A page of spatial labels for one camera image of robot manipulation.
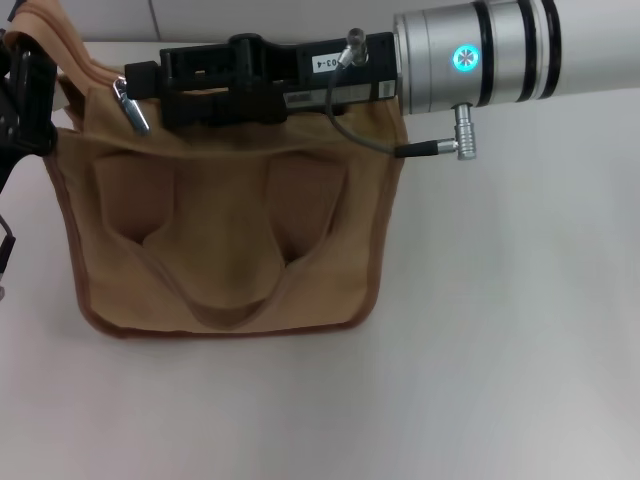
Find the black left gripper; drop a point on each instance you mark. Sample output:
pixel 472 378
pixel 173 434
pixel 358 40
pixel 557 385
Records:
pixel 10 150

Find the khaki canvas food bag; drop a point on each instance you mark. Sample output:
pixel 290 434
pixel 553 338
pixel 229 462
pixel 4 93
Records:
pixel 225 225

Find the silver metal zipper pull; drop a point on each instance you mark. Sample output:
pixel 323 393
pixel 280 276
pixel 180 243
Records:
pixel 132 107

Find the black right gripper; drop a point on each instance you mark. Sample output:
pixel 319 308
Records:
pixel 325 70

